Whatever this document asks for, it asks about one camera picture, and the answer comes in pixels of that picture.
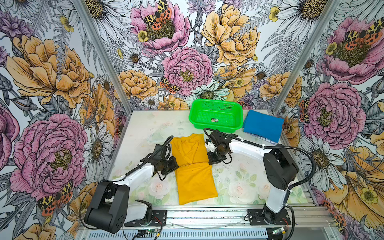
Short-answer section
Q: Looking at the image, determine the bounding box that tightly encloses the yellow t shirt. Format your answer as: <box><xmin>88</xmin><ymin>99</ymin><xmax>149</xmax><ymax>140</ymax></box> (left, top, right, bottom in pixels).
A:
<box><xmin>171</xmin><ymin>134</ymin><xmax>218</xmax><ymax>205</ymax></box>

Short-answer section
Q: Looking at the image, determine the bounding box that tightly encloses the aluminium frame post left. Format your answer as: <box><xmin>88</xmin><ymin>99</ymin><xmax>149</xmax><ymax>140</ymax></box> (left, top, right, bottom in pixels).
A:
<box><xmin>74</xmin><ymin>1</ymin><xmax>133</xmax><ymax>116</ymax></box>

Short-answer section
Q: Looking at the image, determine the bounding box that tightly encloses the aluminium frame post right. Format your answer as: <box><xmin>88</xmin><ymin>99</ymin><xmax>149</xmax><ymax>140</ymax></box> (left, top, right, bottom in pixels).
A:
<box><xmin>272</xmin><ymin>0</ymin><xmax>340</xmax><ymax>114</ymax></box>

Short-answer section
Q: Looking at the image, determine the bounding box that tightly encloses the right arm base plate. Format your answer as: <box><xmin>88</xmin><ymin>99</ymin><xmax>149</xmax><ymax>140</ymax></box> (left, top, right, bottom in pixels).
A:
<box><xmin>246</xmin><ymin>209</ymin><xmax>291</xmax><ymax>226</ymax></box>

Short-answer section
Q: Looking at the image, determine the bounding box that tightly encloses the aluminium front rail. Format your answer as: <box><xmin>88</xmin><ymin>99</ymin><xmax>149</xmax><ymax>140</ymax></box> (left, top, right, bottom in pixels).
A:
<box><xmin>120</xmin><ymin>205</ymin><xmax>336</xmax><ymax>230</ymax></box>

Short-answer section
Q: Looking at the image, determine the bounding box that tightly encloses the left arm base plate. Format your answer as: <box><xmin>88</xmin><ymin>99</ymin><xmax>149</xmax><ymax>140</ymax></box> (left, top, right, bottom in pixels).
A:
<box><xmin>124</xmin><ymin>210</ymin><xmax>168</xmax><ymax>227</ymax></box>

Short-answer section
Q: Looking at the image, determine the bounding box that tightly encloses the folded blue t shirt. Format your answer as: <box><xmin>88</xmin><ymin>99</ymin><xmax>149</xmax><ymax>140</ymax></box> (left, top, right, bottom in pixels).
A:
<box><xmin>243</xmin><ymin>110</ymin><xmax>284</xmax><ymax>143</ymax></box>

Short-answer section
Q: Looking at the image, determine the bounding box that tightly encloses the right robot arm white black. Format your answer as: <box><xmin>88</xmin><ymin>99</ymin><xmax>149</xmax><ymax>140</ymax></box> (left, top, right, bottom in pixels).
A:
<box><xmin>204</xmin><ymin>129</ymin><xmax>298</xmax><ymax>225</ymax></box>

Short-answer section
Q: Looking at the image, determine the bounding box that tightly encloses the aluminium frame post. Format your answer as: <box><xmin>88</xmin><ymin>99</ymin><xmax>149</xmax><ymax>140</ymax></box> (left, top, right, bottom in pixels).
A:
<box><xmin>74</xmin><ymin>1</ymin><xmax>133</xmax><ymax>116</ymax></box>
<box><xmin>272</xmin><ymin>0</ymin><xmax>340</xmax><ymax>114</ymax></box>

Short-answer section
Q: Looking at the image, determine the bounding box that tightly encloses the green plastic basket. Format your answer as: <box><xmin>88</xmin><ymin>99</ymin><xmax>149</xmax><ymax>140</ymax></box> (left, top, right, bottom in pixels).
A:
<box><xmin>189</xmin><ymin>99</ymin><xmax>243</xmax><ymax>133</ymax></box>

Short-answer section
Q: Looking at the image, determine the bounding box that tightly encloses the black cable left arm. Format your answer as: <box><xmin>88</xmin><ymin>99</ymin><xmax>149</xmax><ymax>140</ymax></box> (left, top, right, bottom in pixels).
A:
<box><xmin>78</xmin><ymin>135</ymin><xmax>175</xmax><ymax>223</ymax></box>

